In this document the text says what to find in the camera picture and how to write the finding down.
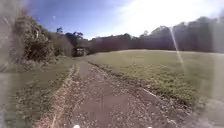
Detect row of dark trees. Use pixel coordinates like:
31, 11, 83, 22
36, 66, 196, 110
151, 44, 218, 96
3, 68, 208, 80
46, 14, 224, 56

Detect dense green bushes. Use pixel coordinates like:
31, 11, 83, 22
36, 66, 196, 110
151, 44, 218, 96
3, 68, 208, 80
0, 13, 74, 68

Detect open grass field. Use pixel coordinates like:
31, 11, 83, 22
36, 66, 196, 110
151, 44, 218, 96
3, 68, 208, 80
81, 49, 224, 114

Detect grey gravel-strewn paved path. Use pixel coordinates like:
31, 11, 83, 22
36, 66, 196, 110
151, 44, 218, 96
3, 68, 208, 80
33, 60, 193, 128

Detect small distant building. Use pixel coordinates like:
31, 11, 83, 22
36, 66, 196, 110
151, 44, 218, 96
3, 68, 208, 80
73, 47, 87, 58

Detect grass verge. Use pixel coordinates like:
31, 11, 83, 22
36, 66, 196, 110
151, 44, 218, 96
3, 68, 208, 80
0, 56, 80, 128

